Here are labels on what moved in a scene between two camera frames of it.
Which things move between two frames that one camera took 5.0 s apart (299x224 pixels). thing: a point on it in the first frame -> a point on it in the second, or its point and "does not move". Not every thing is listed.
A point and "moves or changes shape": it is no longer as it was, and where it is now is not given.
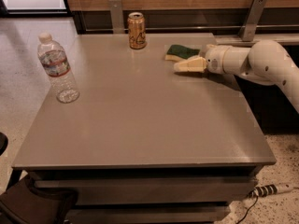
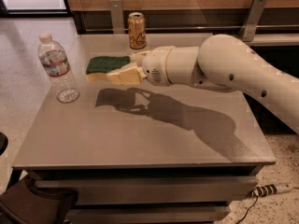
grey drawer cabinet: [145, 143] does not move
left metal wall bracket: [117, 15] does not move
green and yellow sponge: [177, 52] moves or changes shape
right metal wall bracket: [249, 25] does not move
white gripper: [212, 60] -> [154, 66]
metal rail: [196, 28] does not move
